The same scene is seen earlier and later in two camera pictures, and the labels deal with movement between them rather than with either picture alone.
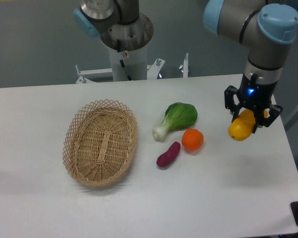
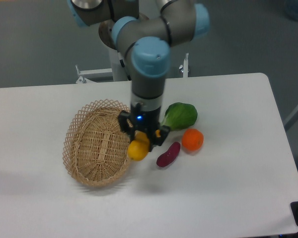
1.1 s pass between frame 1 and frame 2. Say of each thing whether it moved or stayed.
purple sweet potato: stayed
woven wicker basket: stayed
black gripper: moved
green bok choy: stayed
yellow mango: moved
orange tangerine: stayed
